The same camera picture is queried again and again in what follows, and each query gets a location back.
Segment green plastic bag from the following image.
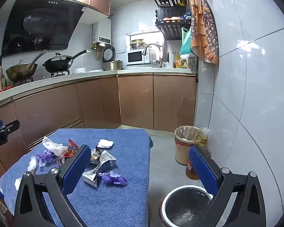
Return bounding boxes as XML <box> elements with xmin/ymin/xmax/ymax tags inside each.
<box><xmin>179</xmin><ymin>27</ymin><xmax>193</xmax><ymax>55</ymax></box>

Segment black range hood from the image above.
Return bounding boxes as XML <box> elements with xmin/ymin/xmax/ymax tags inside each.
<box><xmin>1</xmin><ymin>0</ymin><xmax>84</xmax><ymax>58</ymax></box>

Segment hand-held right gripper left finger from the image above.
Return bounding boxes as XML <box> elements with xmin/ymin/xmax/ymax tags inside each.
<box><xmin>13</xmin><ymin>144</ymin><xmax>92</xmax><ymax>227</ymax></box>

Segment brass wok with lid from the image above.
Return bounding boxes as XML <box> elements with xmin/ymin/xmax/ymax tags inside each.
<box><xmin>5</xmin><ymin>50</ymin><xmax>48</xmax><ymax>84</ymax></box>

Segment blue towel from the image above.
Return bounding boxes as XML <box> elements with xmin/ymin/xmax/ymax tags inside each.
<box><xmin>0</xmin><ymin>128</ymin><xmax>154</xmax><ymax>227</ymax></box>

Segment window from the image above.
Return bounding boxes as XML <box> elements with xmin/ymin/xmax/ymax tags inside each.
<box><xmin>126</xmin><ymin>30</ymin><xmax>165</xmax><ymax>52</ymax></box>

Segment beige bin with plastic liner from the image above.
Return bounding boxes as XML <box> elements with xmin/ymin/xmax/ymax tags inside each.
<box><xmin>174</xmin><ymin>125</ymin><xmax>204</xmax><ymax>166</ymax></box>

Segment black storage rack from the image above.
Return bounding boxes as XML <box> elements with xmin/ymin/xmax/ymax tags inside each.
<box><xmin>152</xmin><ymin>0</ymin><xmax>193</xmax><ymax>41</ymax></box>

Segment rice cooker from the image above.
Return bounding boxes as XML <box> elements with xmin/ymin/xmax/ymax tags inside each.
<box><xmin>101</xmin><ymin>46</ymin><xmax>123</xmax><ymax>71</ymax></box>

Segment steel pot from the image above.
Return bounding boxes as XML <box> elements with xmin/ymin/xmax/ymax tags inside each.
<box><xmin>130</xmin><ymin>39</ymin><xmax>147</xmax><ymax>51</ymax></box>

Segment chrome faucet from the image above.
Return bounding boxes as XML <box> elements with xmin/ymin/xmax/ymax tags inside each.
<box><xmin>142</xmin><ymin>43</ymin><xmax>163</xmax><ymax>68</ymax></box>

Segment white water heater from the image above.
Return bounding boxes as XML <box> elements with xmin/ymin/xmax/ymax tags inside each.
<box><xmin>92</xmin><ymin>19</ymin><xmax>112</xmax><ymax>46</ymax></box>

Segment white bag of vegetables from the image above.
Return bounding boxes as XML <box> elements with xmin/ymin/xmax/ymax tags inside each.
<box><xmin>180</xmin><ymin>53</ymin><xmax>197</xmax><ymax>69</ymax></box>

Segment red flat object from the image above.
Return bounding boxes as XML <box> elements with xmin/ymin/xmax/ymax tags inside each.
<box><xmin>0</xmin><ymin>86</ymin><xmax>13</xmax><ymax>97</ymax></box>

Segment small clear plastic wrapper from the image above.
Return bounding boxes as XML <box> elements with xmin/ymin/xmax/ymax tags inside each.
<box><xmin>28</xmin><ymin>156</ymin><xmax>39</xmax><ymax>171</ymax></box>

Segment steel trash can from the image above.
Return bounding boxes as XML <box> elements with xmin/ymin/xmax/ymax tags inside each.
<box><xmin>160</xmin><ymin>185</ymin><xmax>215</xmax><ymax>227</ymax></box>

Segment purple wrapper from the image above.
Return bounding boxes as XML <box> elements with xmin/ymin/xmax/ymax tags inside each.
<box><xmin>101</xmin><ymin>171</ymin><xmax>128</xmax><ymax>186</ymax></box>
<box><xmin>36</xmin><ymin>150</ymin><xmax>63</xmax><ymax>169</ymax></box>

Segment black wok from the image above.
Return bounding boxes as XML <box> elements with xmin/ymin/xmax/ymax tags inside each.
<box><xmin>43</xmin><ymin>50</ymin><xmax>87</xmax><ymax>73</ymax></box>

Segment brown candy wrapper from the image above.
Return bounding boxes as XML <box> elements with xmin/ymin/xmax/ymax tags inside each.
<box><xmin>90</xmin><ymin>147</ymin><xmax>102</xmax><ymax>164</ymax></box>

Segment red snack packet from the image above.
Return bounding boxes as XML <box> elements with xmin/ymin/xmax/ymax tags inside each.
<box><xmin>62</xmin><ymin>138</ymin><xmax>80</xmax><ymax>159</ymax></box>

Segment orange floral apron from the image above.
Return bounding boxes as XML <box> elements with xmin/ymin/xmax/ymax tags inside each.
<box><xmin>190</xmin><ymin>0</ymin><xmax>220</xmax><ymax>66</ymax></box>

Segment gas stove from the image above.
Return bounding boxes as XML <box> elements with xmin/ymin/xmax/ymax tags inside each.
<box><xmin>13</xmin><ymin>70</ymin><xmax>73</xmax><ymax>87</ymax></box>

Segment white printed paper packet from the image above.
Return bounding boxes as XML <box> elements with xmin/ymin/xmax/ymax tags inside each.
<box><xmin>82</xmin><ymin>150</ymin><xmax>117</xmax><ymax>188</ymax></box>

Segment white tissue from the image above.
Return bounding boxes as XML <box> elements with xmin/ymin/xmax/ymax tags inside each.
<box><xmin>98</xmin><ymin>139</ymin><xmax>114</xmax><ymax>149</ymax></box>
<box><xmin>42</xmin><ymin>136</ymin><xmax>69</xmax><ymax>158</ymax></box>

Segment brown kitchen base cabinets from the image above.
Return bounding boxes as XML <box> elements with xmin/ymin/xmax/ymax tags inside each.
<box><xmin>0</xmin><ymin>73</ymin><xmax>198</xmax><ymax>178</ymax></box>

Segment white microwave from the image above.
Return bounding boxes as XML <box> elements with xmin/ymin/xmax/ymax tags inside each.
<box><xmin>126</xmin><ymin>50</ymin><xmax>149</xmax><ymax>66</ymax></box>

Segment yellow bottle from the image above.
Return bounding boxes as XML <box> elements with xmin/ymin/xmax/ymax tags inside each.
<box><xmin>173</xmin><ymin>52</ymin><xmax>183</xmax><ymax>68</ymax></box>

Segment cooking oil bottle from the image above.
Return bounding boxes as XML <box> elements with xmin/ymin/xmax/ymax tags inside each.
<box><xmin>185</xmin><ymin>127</ymin><xmax>211</xmax><ymax>180</ymax></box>

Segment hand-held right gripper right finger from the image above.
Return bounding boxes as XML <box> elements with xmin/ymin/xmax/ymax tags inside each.
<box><xmin>189</xmin><ymin>144</ymin><xmax>267</xmax><ymax>227</ymax></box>

